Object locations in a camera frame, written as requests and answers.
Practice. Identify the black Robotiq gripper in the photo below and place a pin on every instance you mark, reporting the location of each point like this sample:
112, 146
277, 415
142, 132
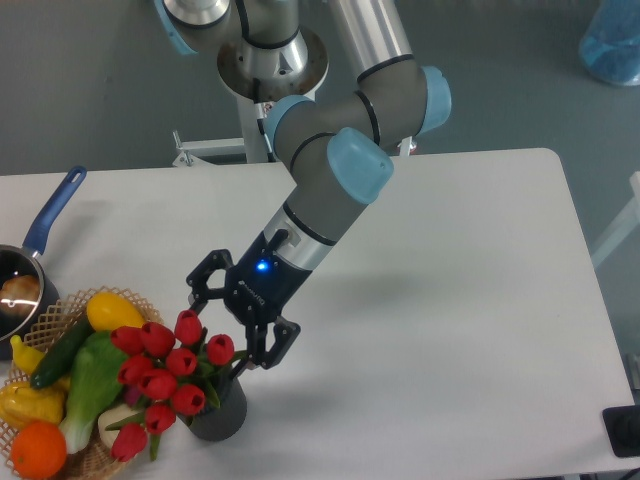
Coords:
265, 287

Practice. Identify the red tulip bouquet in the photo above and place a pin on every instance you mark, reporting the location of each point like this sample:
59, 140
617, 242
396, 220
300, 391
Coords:
175, 373

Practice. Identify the dark grey ribbed vase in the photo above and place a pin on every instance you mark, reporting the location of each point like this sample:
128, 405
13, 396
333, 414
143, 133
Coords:
216, 424

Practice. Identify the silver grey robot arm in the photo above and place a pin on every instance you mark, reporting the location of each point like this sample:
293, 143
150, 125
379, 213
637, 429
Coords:
335, 153

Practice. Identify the yellow squash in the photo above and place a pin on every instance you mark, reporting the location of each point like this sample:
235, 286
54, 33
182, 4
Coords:
107, 311

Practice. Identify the white garlic bulb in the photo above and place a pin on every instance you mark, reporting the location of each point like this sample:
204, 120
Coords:
111, 416

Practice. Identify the green bok choy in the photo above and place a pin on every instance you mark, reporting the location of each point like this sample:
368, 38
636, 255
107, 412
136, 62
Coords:
94, 387

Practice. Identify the green cucumber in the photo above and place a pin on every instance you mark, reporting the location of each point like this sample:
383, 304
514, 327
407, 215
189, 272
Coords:
58, 360

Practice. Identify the woven wicker basket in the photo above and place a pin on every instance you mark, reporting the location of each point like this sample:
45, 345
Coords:
94, 462

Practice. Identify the yellow banana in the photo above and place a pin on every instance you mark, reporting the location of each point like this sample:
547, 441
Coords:
25, 360

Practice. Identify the browned bread roll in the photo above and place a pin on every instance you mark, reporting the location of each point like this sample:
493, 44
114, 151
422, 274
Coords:
20, 295

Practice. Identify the yellow bell pepper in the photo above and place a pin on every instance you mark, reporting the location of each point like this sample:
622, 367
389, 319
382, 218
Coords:
22, 405

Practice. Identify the orange fruit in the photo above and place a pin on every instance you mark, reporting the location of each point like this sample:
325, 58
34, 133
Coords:
38, 451

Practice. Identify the black device at edge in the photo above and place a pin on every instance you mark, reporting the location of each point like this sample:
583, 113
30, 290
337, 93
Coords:
622, 427

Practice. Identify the blue plastic bag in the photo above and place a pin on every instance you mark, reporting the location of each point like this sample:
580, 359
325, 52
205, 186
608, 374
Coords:
609, 48

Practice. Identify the blue handled saucepan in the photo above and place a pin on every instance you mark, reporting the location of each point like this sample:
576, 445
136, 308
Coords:
25, 259

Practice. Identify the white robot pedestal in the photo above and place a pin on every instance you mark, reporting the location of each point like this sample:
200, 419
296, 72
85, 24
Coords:
253, 145

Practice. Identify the white frame at right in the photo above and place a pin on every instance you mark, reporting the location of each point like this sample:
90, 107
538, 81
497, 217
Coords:
623, 224

